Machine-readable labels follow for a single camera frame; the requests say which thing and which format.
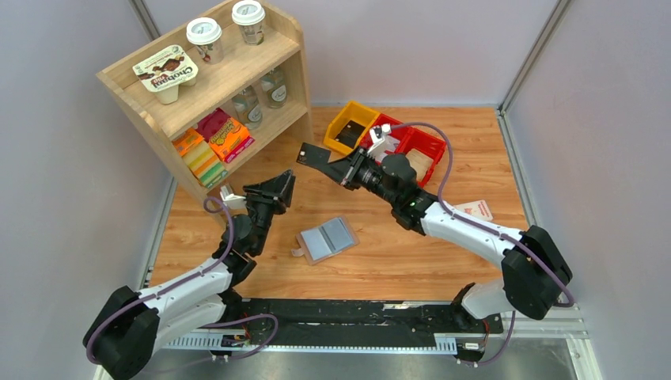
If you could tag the red plastic bin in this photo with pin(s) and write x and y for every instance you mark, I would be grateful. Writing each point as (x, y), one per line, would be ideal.
(428, 144)
(395, 137)

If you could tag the right glass jar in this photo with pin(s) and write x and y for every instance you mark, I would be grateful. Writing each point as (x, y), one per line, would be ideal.
(274, 87)

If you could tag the wooden shelf unit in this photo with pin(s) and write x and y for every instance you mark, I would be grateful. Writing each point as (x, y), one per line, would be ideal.
(243, 66)

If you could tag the middle red plastic bin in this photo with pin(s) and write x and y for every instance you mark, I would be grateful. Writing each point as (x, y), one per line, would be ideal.
(395, 137)

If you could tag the paper coffee cup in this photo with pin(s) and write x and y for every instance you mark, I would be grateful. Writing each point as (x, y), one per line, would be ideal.
(249, 16)
(205, 34)

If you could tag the tan cards in bin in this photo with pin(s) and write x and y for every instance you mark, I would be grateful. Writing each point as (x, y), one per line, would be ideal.
(420, 162)

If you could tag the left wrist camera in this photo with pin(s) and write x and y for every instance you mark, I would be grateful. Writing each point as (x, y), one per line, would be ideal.
(230, 199)

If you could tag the right red plastic bin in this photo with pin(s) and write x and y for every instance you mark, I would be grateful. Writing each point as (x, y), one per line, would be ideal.
(428, 144)

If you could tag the beige card holder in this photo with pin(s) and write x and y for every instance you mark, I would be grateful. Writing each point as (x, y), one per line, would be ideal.
(326, 240)

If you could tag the Chobani yogurt cup pack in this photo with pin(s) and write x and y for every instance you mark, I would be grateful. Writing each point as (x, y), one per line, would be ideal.
(163, 73)

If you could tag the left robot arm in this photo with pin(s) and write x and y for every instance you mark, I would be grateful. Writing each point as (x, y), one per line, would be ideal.
(133, 325)

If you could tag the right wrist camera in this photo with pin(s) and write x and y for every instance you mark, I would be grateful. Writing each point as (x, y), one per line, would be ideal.
(381, 142)

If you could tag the left paper coffee cup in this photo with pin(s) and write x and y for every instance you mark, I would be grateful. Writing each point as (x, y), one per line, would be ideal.
(205, 34)

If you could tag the yellow plastic bin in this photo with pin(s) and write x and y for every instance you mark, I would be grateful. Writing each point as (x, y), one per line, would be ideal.
(352, 111)

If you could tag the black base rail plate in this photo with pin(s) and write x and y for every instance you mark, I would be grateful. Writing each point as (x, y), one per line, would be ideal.
(324, 323)

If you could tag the colourful sponge stack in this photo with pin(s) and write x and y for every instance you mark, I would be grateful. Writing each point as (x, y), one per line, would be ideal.
(200, 158)

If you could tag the glass jar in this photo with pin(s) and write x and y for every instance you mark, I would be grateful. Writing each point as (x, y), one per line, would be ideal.
(248, 108)
(274, 87)

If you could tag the right paper coffee cup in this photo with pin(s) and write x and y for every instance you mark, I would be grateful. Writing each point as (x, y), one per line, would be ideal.
(249, 16)

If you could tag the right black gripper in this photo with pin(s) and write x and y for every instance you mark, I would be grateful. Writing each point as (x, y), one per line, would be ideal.
(346, 170)

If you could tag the magenta snack box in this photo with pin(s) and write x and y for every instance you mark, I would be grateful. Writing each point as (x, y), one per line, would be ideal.
(205, 127)

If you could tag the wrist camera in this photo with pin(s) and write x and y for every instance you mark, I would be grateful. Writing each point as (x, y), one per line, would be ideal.
(381, 142)
(230, 199)

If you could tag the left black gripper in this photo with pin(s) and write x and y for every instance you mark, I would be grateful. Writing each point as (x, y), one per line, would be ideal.
(275, 192)

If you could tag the left glass jar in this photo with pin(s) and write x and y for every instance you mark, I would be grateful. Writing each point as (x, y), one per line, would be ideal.
(248, 108)

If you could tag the orange snack box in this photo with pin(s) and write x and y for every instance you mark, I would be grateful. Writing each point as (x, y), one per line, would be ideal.
(230, 138)

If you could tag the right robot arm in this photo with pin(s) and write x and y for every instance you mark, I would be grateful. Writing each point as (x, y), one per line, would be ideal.
(534, 273)

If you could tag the black cards in bin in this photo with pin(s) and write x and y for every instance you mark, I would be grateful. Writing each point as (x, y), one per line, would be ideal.
(350, 134)

